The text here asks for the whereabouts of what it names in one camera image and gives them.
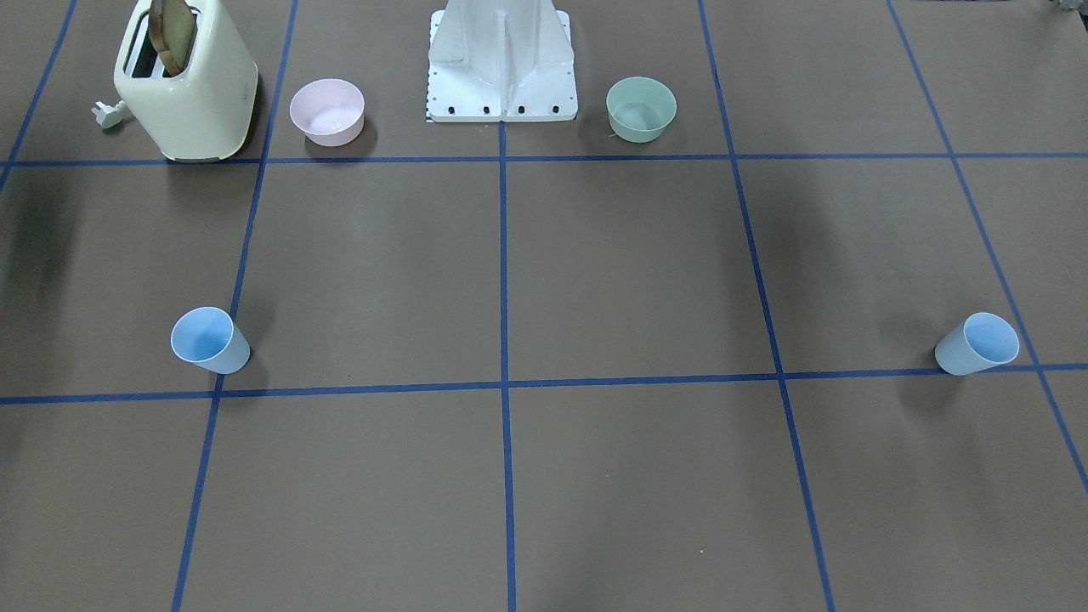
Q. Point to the green plastic bowl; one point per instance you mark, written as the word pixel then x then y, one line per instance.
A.
pixel 640 109

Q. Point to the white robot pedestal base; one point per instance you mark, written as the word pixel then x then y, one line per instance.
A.
pixel 500 61

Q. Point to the white toaster power plug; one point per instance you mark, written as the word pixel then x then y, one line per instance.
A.
pixel 110 116

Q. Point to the cream two-slot toaster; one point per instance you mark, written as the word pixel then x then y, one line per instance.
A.
pixel 204 113

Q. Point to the pink plastic bowl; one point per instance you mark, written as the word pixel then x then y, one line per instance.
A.
pixel 329 112

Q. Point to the toasted bread slice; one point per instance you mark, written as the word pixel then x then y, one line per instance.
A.
pixel 172 31

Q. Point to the light blue cup robot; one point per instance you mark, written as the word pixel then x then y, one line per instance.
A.
pixel 209 338
pixel 980 342

